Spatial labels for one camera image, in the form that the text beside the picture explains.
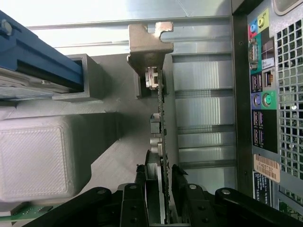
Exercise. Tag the hard disk blue carrier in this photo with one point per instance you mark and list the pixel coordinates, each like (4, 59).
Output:
(35, 47)

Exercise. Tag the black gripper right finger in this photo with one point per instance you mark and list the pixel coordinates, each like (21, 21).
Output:
(196, 205)

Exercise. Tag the grey printed parts rack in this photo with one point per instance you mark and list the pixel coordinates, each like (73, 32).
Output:
(113, 160)

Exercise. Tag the green ram stick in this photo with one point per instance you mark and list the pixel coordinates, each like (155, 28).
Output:
(30, 211)

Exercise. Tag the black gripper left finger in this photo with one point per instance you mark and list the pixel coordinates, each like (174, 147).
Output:
(132, 203)

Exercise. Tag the black open pc case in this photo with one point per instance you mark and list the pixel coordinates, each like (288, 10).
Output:
(272, 151)

